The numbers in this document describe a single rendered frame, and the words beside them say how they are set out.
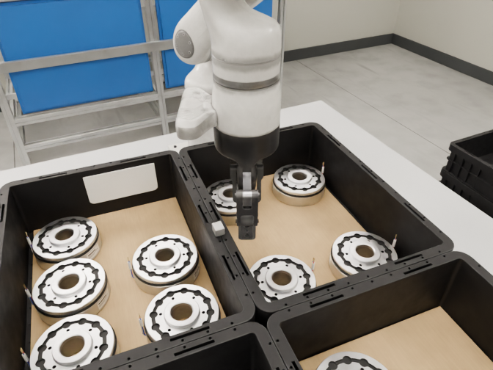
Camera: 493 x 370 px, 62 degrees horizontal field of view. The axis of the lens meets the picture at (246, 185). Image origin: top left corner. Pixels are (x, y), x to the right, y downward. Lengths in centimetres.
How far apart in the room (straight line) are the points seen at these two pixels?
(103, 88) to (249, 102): 213
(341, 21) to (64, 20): 261
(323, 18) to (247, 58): 367
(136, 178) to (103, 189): 6
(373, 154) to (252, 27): 89
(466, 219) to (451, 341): 48
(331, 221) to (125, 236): 37
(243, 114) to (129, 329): 35
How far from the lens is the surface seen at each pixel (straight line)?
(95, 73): 248
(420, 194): 112
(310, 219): 77
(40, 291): 67
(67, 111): 254
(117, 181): 78
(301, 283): 62
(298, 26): 393
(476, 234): 105
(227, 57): 40
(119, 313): 65
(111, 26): 242
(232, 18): 40
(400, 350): 62
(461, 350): 66
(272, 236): 73
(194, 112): 44
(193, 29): 83
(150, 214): 79
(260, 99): 41
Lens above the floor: 133
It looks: 37 degrees down
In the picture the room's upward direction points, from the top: straight up
